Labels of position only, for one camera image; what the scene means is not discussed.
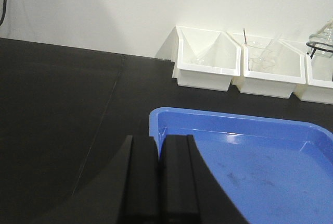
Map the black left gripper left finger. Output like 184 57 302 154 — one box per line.
34 135 159 223

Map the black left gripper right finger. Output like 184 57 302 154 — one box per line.
160 135 247 223

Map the blue plastic tray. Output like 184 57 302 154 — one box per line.
149 107 332 223

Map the white left storage bin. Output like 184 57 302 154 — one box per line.
171 26 241 92

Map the white storage bin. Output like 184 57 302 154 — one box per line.
171 26 241 92
282 40 332 104
229 33 306 98

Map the white middle storage bin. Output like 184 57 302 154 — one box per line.
229 33 306 98

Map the clear glass beaker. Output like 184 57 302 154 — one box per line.
245 34 281 72

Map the white right storage bin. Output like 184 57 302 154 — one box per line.
282 40 332 104

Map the glass alcohol lamp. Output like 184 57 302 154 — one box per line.
308 18 332 44

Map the black wire tripod stand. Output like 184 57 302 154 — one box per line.
306 41 332 59

